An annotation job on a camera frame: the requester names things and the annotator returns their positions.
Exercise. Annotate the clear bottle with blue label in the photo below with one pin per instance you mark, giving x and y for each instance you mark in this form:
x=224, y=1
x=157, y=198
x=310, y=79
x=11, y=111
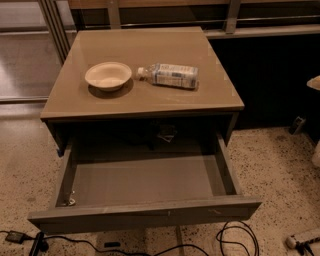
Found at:
x=178, y=76

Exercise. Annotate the open grey top drawer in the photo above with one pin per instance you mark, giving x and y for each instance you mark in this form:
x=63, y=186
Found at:
x=107, y=184

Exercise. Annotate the white paper bowl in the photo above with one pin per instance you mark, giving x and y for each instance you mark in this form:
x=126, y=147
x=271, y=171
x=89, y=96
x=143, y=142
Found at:
x=108, y=76

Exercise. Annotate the dark device on floor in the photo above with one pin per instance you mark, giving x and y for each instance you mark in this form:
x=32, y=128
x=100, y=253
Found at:
x=297, y=125

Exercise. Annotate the white power strip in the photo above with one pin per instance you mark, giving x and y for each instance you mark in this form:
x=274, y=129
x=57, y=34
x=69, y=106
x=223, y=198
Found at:
x=309, y=236

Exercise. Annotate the black power adapter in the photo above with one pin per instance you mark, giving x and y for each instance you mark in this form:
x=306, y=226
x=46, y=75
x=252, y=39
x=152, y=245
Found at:
x=15, y=237

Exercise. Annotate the metal railing frame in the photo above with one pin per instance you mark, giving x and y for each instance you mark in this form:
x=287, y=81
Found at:
x=219, y=19

